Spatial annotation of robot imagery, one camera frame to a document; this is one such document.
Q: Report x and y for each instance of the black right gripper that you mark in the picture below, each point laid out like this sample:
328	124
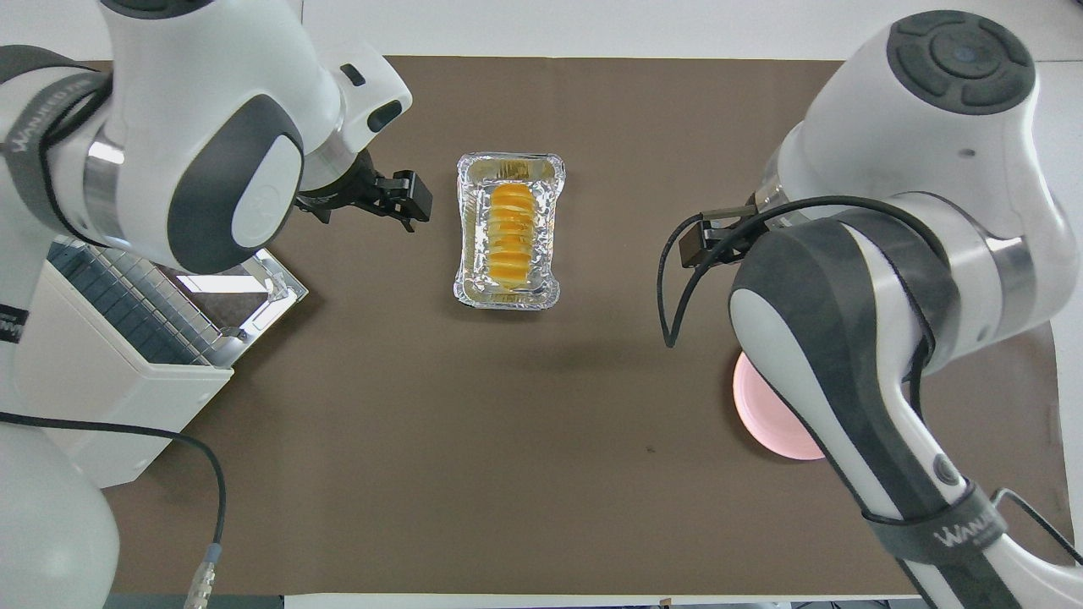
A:
732	237

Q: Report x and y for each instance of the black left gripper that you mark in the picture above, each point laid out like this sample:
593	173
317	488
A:
355	190

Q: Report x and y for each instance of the silver aluminium foil tray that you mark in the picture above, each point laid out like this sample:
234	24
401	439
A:
470	254

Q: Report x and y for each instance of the yellow sliced bread loaf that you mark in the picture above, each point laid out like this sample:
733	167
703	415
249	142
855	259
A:
510	237

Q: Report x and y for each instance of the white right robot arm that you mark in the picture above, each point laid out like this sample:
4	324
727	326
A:
931	169

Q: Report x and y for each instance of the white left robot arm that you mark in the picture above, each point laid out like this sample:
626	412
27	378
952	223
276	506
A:
186	101

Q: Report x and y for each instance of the glass oven door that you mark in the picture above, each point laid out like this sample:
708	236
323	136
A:
279	292

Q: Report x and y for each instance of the cream toaster oven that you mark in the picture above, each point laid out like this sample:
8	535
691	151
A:
93	397

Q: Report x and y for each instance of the pink round plate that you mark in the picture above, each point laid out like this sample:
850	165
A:
761	423

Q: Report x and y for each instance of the brown table mat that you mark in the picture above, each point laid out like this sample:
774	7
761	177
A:
592	423

